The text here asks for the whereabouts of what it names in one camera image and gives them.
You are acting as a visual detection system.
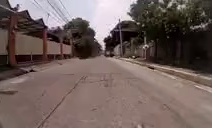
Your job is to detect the dark trees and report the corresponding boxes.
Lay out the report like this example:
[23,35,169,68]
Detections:
[63,17,103,60]

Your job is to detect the utility pole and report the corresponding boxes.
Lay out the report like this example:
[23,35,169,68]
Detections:
[115,18,126,58]

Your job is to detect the raised pavement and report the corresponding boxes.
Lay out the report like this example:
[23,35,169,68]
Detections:
[0,57,73,84]

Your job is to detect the grey concrete road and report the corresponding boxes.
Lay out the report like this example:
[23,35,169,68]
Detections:
[0,54,212,128]

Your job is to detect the roofed shelter with red posts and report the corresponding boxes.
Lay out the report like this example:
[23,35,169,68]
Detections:
[0,0,75,68]

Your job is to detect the raised concrete kerb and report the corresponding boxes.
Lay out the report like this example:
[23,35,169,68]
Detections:
[118,57,212,91]

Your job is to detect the dark fence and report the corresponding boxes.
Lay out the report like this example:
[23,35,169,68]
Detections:
[145,31,212,75]

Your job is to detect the pale boundary wall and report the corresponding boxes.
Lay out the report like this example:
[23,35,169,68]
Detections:
[0,27,73,57]

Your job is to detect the large leafy trees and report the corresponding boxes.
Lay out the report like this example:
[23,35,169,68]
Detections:
[127,0,212,44]

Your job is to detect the vehicle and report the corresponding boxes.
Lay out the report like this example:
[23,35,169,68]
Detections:
[105,50,115,58]

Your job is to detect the overhead wires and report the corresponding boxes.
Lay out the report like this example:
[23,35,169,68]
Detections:
[30,0,75,26]

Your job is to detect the building with dark roof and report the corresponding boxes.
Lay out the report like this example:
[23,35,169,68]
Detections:
[103,20,145,58]

